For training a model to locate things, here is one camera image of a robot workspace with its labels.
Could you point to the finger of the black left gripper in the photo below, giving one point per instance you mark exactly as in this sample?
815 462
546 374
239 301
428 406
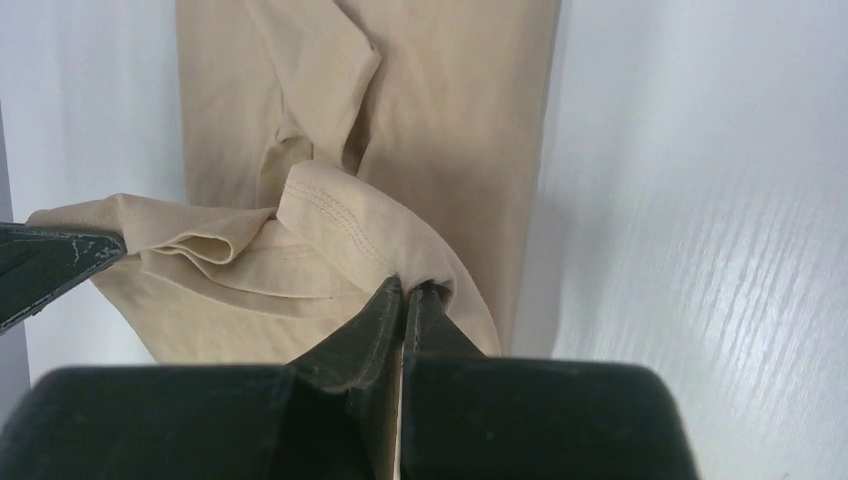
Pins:
40 264

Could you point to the beige t-shirt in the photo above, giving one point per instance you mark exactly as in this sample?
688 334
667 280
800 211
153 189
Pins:
327 146

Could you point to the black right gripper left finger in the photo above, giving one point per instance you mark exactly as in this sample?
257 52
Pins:
329 414

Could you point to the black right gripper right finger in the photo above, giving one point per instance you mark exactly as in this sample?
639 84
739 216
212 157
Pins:
466 415

